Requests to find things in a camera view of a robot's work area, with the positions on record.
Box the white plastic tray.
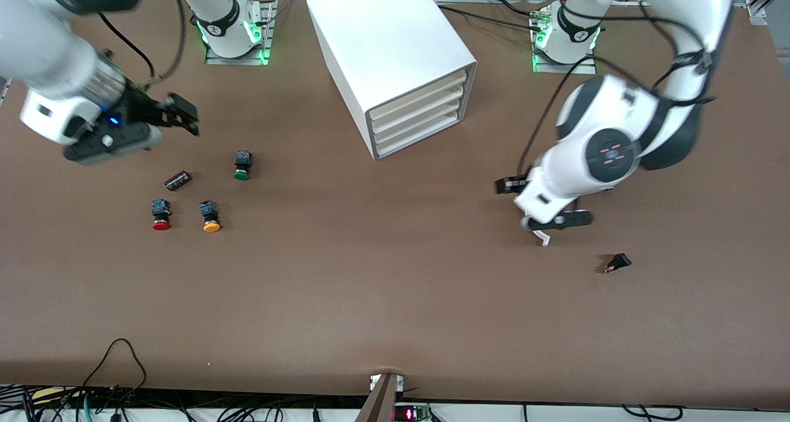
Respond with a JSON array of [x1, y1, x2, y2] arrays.
[[374, 106, 464, 160]]

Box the red push button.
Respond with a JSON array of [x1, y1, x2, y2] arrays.
[[151, 199, 172, 231]]

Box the yellow push button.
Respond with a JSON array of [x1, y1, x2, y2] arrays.
[[199, 200, 222, 233]]

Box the red LED display device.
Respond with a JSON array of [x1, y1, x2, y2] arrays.
[[393, 403, 430, 422]]

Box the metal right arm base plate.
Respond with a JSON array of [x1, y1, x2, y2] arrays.
[[205, 1, 276, 65]]

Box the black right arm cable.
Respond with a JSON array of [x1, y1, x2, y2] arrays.
[[99, 0, 187, 91]]

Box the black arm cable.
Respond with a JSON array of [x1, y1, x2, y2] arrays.
[[517, 0, 718, 177], [99, 0, 187, 91]]

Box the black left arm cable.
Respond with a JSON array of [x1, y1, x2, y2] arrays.
[[517, 0, 718, 177]]

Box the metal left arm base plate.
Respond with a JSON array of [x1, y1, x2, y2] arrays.
[[532, 6, 598, 75]]

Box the black cables on table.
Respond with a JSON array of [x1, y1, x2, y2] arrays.
[[435, 0, 547, 35]]

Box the black looped cable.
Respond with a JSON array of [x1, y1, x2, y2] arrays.
[[79, 339, 149, 404]]

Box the brown camera mount post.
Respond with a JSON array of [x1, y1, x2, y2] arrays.
[[355, 373, 399, 422]]

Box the tangled cable bundle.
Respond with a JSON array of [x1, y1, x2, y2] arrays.
[[0, 382, 371, 422]]

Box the aluminium frame profile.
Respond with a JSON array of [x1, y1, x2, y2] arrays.
[[744, 0, 790, 27]]

